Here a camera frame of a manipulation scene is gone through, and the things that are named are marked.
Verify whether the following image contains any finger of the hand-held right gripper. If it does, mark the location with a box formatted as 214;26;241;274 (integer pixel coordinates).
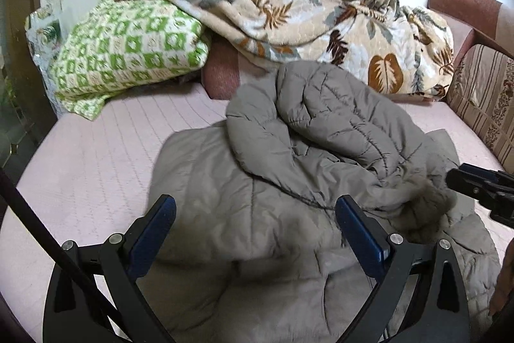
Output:
446;162;514;208

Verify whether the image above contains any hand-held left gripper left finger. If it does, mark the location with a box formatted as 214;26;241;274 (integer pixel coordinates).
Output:
42;194;177;343

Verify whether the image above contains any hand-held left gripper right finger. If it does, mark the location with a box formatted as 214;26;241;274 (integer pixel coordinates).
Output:
335;194;470;343

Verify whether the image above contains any grey quilted jacket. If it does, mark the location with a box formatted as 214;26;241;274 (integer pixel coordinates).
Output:
134;59;507;343

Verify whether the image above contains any pink quilted bed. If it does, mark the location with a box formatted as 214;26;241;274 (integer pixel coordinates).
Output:
0;88;514;343

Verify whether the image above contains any striped patterned cushion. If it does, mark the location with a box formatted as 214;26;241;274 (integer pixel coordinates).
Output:
445;43;514;164

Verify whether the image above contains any reddish brown bolster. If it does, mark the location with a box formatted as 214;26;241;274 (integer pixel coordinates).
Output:
200;40;242;101

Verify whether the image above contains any reddish brown sofa armrest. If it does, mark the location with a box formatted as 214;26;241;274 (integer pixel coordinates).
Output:
428;0;514;60

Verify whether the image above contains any green checkered pillow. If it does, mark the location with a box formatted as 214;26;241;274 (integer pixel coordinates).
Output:
50;0;212;121

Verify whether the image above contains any wooden glass-door cabinet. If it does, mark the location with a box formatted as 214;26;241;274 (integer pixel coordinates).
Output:
0;0;58;177

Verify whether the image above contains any beige leaf-print blanket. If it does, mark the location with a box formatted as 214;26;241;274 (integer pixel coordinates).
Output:
138;0;455;99

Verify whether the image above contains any floral plastic-wrapped bundle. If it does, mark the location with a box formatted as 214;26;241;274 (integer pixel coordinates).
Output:
24;0;65;119

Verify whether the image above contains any black cable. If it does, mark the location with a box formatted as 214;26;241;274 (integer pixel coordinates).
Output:
0;167;123;328

